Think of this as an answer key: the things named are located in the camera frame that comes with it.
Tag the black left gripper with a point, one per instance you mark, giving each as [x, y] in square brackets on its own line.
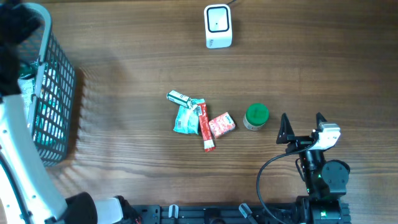
[26, 17]

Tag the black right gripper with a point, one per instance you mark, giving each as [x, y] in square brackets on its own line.
[299, 142]

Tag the green lid jar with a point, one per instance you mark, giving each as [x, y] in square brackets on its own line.
[256, 116]

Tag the red patterned small box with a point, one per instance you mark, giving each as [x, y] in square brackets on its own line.
[221, 125]

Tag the red sachet stick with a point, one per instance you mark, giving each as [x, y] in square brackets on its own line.
[205, 128]

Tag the mint green wipes packet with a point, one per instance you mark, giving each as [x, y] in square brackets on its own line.
[187, 121]

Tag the green white medicine box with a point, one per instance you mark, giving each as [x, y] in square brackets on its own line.
[180, 99]

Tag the green glove packet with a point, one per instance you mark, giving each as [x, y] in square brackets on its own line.
[43, 107]

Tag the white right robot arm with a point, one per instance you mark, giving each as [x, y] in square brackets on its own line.
[325, 180]

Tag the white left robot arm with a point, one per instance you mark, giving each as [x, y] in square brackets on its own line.
[27, 192]

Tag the white barcode scanner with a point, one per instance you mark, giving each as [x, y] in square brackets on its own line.
[218, 26]

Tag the grey plastic mesh basket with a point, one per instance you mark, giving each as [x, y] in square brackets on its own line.
[42, 47]

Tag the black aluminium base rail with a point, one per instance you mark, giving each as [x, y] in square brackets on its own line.
[283, 213]

